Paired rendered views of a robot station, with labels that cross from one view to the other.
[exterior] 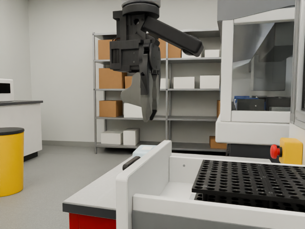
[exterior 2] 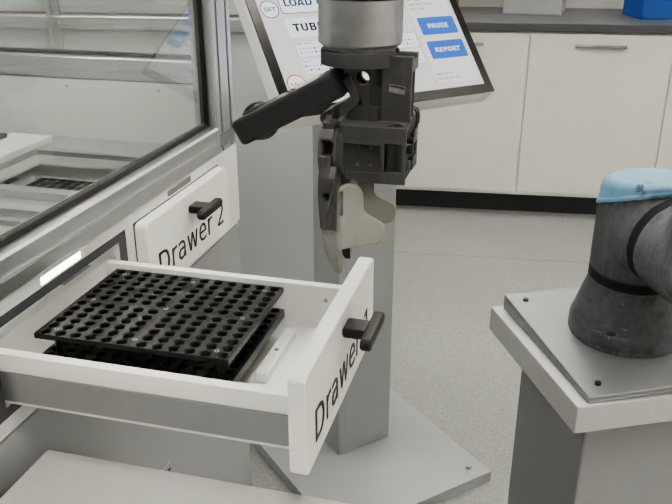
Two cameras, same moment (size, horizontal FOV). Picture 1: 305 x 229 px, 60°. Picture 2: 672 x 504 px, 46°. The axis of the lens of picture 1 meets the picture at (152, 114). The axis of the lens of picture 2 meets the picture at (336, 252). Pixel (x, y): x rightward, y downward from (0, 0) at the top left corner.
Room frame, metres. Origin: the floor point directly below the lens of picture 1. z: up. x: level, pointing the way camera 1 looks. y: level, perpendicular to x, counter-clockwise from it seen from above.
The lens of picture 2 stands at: (1.24, -0.02, 1.30)
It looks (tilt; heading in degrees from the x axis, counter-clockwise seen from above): 23 degrees down; 178
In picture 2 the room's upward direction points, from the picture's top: straight up
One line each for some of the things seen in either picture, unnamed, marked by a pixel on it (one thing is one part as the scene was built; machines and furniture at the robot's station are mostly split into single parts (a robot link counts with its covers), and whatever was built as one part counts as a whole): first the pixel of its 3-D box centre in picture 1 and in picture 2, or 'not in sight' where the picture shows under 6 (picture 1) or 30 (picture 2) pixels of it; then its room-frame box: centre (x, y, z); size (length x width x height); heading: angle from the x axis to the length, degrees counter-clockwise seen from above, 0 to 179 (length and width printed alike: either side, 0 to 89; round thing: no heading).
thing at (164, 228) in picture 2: not in sight; (188, 226); (0.10, -0.22, 0.87); 0.29 x 0.02 x 0.11; 164
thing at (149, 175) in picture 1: (151, 181); (337, 352); (0.49, 0.00, 0.87); 0.29 x 0.02 x 0.11; 164
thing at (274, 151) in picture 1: (276, 151); not in sight; (0.73, -0.35, 0.88); 0.04 x 0.03 x 0.04; 164
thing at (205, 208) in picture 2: not in sight; (202, 207); (0.11, -0.19, 0.91); 0.07 x 0.04 x 0.01; 164
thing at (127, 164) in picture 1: (138, 163); (361, 329); (0.50, 0.03, 0.91); 0.07 x 0.04 x 0.01; 164
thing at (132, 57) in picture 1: (137, 42); (366, 115); (0.52, 0.03, 1.14); 0.09 x 0.08 x 0.12; 74
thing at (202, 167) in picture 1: (203, 173); (250, 321); (0.47, -0.09, 0.90); 0.18 x 0.02 x 0.01; 164
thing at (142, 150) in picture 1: (147, 153); not in sight; (1.11, 0.02, 0.78); 0.15 x 0.10 x 0.04; 171
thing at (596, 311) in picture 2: not in sight; (628, 297); (0.28, 0.41, 0.83); 0.15 x 0.15 x 0.10
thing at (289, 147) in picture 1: (289, 152); not in sight; (0.73, -0.38, 0.88); 0.07 x 0.05 x 0.07; 164
